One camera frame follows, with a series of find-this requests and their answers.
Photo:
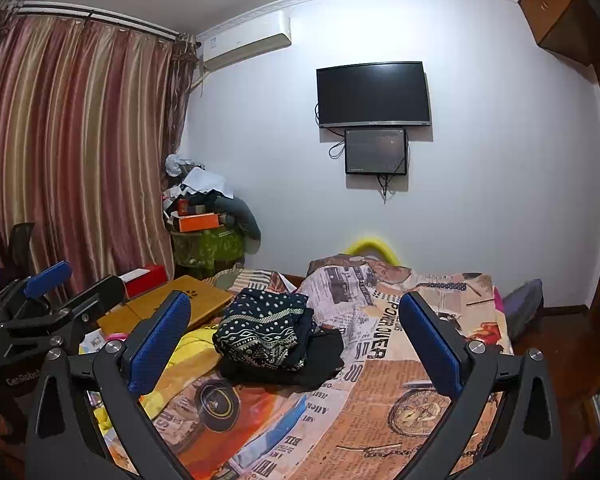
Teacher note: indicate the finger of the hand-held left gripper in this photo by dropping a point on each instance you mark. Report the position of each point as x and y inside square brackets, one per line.
[47, 280]
[97, 300]

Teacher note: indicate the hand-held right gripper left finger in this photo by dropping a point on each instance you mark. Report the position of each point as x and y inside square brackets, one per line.
[160, 345]

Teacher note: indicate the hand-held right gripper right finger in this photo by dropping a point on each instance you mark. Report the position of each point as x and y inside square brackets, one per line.
[430, 345]

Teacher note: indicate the navy patterned hoodie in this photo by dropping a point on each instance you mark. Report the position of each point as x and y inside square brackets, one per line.
[260, 330]

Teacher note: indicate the yellow garment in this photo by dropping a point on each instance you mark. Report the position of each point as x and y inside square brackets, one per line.
[190, 355]

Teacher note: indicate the pile of papers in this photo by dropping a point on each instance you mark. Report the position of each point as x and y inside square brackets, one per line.
[92, 342]

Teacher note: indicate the black office chair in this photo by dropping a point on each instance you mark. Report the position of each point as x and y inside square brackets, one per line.
[20, 245]

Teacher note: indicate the bamboo lap desk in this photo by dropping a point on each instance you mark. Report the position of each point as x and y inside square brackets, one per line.
[180, 300]

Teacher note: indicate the red box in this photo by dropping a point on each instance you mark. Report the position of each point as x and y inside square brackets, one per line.
[145, 282]

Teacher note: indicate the purple grey bag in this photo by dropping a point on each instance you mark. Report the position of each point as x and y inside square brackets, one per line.
[525, 310]

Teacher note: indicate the black garment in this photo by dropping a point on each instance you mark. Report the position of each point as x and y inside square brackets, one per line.
[322, 360]

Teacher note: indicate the striped brown curtain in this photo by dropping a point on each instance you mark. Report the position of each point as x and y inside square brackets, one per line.
[80, 160]

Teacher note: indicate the orange box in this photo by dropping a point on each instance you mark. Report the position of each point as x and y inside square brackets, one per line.
[200, 223]

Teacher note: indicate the newspaper print bed sheet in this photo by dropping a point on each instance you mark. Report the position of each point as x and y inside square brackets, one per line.
[330, 435]

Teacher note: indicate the small black monitor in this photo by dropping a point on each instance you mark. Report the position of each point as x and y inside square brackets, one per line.
[375, 152]

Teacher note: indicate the large black television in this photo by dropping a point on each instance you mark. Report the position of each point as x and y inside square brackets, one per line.
[375, 95]

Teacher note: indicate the curtain rod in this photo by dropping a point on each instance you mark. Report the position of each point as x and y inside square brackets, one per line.
[105, 17]

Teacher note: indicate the white air conditioner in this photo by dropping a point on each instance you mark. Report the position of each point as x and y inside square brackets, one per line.
[245, 42]

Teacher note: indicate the wooden overhead cabinet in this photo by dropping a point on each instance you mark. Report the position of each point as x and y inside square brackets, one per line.
[555, 5]

